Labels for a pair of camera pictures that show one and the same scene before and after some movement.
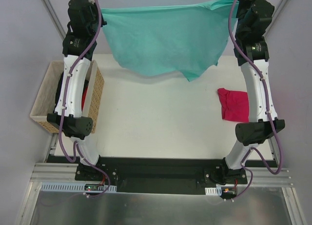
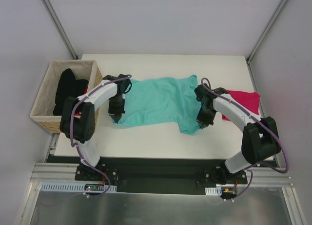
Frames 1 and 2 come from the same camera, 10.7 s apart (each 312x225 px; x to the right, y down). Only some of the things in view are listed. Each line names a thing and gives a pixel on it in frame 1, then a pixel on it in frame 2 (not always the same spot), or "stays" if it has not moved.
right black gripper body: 255,9 → 204,120
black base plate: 162,175 stays
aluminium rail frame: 47,171 stays
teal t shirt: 157,40 → 163,100
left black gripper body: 81,6 → 116,113
